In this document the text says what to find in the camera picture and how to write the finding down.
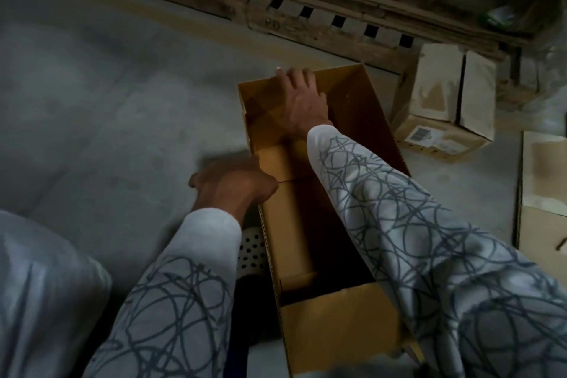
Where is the person's right hand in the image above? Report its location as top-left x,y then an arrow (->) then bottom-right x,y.
275,67 -> 334,139

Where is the person's left hand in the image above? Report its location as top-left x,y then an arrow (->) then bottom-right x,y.
188,154 -> 281,227

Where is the small brown cardboard box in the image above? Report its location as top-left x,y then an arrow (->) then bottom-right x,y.
389,42 -> 499,162

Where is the large black-label cardboard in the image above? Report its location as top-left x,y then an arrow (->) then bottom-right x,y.
236,61 -> 428,378

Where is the person's right forearm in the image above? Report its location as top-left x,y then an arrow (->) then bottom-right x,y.
305,123 -> 567,378

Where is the person's left forearm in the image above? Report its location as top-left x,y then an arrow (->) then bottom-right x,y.
82,207 -> 244,378

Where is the person's left white clog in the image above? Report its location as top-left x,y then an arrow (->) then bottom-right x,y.
236,224 -> 269,279

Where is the small cardboard box being taped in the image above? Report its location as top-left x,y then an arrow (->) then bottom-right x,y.
512,129 -> 567,288

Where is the wooden pallet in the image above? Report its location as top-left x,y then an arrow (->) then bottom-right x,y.
27,0 -> 542,75

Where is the green white wrapper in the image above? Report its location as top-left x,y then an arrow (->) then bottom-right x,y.
485,5 -> 520,31

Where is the white woven sack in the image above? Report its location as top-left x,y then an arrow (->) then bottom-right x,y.
0,208 -> 115,378

